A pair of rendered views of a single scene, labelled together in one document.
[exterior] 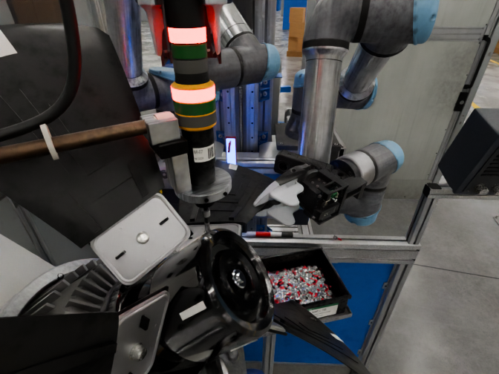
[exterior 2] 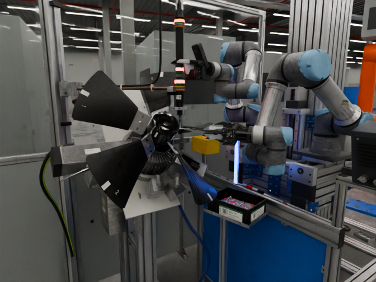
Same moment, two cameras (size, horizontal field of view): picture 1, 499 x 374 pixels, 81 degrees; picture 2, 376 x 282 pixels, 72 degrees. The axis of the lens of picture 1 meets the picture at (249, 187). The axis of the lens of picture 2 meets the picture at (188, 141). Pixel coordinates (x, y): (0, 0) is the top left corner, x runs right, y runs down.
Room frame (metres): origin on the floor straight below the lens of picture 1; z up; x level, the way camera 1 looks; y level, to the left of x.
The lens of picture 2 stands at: (-0.31, -0.89, 1.34)
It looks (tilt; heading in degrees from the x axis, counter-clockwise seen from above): 11 degrees down; 55
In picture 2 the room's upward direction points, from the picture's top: straight up
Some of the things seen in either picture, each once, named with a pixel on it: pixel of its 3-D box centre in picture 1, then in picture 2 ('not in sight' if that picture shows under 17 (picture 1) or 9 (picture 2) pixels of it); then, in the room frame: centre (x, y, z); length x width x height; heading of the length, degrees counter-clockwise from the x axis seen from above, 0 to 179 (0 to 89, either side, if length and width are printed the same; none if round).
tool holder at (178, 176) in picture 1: (191, 153); (177, 98); (0.30, 0.07, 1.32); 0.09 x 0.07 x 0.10; 123
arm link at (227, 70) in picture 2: not in sight; (221, 71); (0.58, 0.10, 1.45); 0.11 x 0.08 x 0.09; 8
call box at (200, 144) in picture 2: not in sight; (205, 145); (0.67, 0.34, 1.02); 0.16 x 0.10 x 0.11; 88
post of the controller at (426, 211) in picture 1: (422, 215); (339, 201); (0.64, -0.49, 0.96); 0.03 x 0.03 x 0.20; 88
